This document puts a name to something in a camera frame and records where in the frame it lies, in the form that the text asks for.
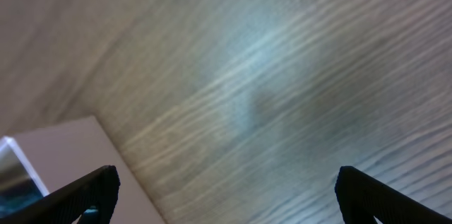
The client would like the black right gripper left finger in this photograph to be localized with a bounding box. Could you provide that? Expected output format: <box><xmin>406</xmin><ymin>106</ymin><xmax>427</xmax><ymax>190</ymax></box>
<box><xmin>1</xmin><ymin>165</ymin><xmax>121</xmax><ymax>224</ymax></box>

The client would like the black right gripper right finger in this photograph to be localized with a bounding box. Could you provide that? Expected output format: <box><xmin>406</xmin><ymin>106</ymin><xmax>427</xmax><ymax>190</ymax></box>
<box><xmin>335</xmin><ymin>166</ymin><xmax>451</xmax><ymax>224</ymax></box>

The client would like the open white cardboard box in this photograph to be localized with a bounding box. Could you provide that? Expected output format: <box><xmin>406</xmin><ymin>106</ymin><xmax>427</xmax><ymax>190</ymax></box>
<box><xmin>1</xmin><ymin>117</ymin><xmax>165</xmax><ymax>224</ymax></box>

